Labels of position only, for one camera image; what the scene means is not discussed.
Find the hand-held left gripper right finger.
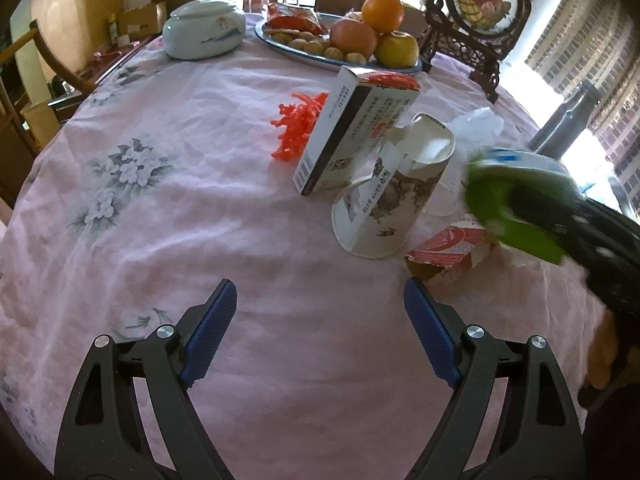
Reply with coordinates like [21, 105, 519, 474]
[403, 276, 587, 480]

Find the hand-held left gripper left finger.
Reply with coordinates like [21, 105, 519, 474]
[54, 279, 238, 480]

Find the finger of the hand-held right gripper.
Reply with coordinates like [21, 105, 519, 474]
[507, 185, 581, 233]

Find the green tissue box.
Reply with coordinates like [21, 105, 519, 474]
[462, 147, 581, 266]

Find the person's right hand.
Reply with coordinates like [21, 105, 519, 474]
[587, 307, 623, 391]

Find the small red white carton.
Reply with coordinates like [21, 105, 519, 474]
[404, 212, 501, 291]

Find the steel bottle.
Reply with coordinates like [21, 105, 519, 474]
[527, 80, 601, 158]

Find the clear plastic bag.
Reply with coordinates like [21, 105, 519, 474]
[446, 107, 505, 153]

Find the pink floral tablecloth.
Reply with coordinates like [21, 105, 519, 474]
[0, 30, 616, 480]

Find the floral paper cup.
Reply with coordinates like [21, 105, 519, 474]
[331, 113, 457, 259]

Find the checked curtain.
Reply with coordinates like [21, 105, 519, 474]
[522, 0, 640, 191]

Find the tall white carton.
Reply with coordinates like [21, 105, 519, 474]
[292, 65, 422, 196]

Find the yellow apple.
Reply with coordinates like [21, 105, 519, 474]
[375, 30, 421, 68]

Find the red shredded plastic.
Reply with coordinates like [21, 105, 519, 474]
[270, 91, 331, 162]

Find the orange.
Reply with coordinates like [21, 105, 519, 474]
[361, 0, 406, 34]

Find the red apple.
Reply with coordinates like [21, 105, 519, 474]
[329, 17, 378, 61]

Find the pile of walnuts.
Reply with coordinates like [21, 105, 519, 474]
[264, 30, 368, 66]

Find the wooden armchair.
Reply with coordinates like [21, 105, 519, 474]
[0, 19, 97, 211]

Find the blue rimmed fruit plate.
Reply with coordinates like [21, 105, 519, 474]
[255, 12, 423, 73]

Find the pale ceramic lidded jar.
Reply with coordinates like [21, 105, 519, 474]
[162, 0, 247, 61]

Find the red snack packet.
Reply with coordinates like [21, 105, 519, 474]
[264, 2, 326, 36]

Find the cardboard box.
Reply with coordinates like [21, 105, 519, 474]
[117, 1, 169, 43]

